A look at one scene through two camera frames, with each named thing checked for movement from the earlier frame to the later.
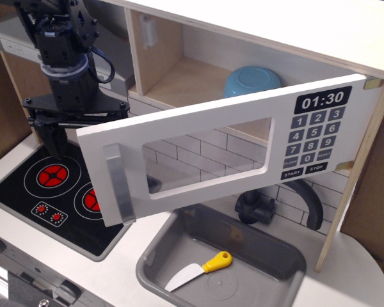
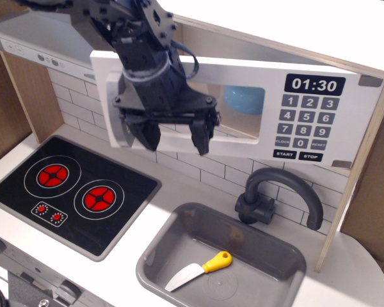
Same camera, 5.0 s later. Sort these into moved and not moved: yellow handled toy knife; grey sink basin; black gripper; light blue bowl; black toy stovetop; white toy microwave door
Moved: white toy microwave door; black gripper; light blue bowl
Not moved: grey sink basin; black toy stovetop; yellow handled toy knife
